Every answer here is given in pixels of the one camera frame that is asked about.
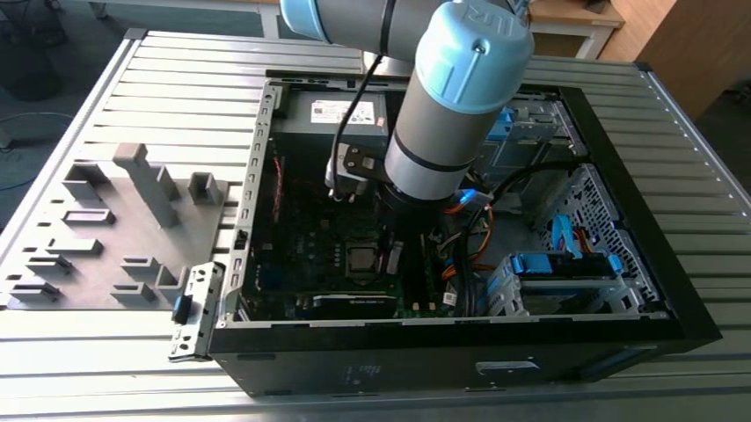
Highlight blue flat cable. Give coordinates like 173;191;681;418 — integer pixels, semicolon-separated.
550;214;584;261

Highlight hard disk in blue carrier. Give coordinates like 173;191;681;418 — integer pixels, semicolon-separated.
510;250;625;280

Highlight grey metal retainer bracket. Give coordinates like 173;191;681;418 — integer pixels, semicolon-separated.
169;261;229;364

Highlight white frame table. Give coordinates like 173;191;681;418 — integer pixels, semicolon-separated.
87;0;283;40

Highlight grey power supply unit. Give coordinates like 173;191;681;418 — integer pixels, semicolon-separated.
270;90;406;194

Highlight brown wooden cabinet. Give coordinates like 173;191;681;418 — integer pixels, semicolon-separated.
598;0;751;120

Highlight wooden desk white frame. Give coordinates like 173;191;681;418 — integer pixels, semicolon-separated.
527;0;628;61

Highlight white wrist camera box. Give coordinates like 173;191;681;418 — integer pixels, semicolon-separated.
325;143;378;204

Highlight red twisted wire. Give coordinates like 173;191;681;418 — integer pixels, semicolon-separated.
270;154;289;223

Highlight orange wire bundle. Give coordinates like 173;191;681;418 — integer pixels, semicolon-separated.
439;204;499;282

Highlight black camera cable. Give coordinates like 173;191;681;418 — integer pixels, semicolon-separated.
331;55;386;153

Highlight black office chair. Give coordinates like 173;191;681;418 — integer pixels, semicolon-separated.
0;17;66;102

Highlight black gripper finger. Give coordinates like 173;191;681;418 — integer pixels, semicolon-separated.
385;234;434;275

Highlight thick black cable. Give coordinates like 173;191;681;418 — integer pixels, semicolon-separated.
454;160;592;317

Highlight blue plastic disk carrier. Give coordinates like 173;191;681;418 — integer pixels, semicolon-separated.
485;107;519;142

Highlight green motherboard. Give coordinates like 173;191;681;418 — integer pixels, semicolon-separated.
243;144;454;320

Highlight metal socket cover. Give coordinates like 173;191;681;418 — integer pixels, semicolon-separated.
342;238;387;282

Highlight blue expansion slot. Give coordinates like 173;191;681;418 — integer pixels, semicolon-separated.
258;266;287;291

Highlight black graphics card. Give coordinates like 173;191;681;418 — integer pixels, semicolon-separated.
297;292;401;321

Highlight blue black latch clip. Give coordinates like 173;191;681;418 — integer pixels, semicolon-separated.
171;296;195;325

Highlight pale blue floor cable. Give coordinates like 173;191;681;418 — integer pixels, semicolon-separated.
0;112;75;193

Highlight black PC case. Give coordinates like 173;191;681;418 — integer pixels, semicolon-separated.
209;68;724;399

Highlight silver drive cage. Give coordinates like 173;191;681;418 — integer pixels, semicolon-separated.
474;254;670;317
469;94;589;194

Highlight grey parts rack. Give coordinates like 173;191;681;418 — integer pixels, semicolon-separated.
0;142;246;311

